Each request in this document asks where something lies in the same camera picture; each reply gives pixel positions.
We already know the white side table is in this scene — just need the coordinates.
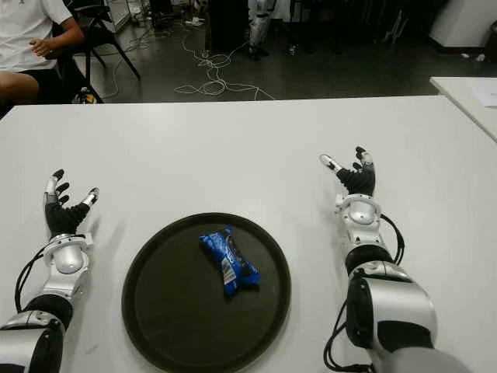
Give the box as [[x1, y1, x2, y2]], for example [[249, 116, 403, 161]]
[[429, 76, 497, 143]]

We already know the black cabinet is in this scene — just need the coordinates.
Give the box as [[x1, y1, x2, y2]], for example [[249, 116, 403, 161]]
[[208, 0, 249, 54]]

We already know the white paper sheet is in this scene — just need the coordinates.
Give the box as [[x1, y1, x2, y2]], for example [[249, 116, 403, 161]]
[[471, 83, 497, 108]]

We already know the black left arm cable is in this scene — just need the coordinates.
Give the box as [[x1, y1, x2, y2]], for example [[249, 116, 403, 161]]
[[14, 244, 54, 312]]

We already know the white cabinet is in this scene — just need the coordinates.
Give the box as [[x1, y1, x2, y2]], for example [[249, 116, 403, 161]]
[[428, 0, 497, 54]]

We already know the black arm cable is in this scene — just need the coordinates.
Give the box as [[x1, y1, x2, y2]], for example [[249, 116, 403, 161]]
[[14, 244, 54, 312], [324, 213, 405, 370]]

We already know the blue Oreo cookie pack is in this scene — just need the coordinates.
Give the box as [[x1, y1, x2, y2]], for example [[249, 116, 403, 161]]
[[198, 225, 261, 299]]

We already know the seated person in white shirt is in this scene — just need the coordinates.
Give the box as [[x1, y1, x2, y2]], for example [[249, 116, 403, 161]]
[[0, 0, 86, 105]]

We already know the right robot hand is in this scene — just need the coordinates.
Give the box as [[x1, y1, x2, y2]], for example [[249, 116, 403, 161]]
[[318, 146, 377, 199]]

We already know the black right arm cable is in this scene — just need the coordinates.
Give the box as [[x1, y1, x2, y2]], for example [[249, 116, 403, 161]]
[[324, 213, 405, 370]]

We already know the black chair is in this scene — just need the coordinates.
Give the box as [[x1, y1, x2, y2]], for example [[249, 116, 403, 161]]
[[45, 0, 141, 104]]

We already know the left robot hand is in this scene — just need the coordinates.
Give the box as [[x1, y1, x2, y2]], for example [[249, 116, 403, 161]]
[[42, 169, 101, 240]]

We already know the round dark brown tray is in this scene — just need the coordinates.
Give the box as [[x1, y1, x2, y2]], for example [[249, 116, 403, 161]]
[[121, 211, 292, 373]]

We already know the white floor cable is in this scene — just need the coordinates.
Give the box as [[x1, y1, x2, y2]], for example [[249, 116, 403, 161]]
[[174, 23, 276, 101]]

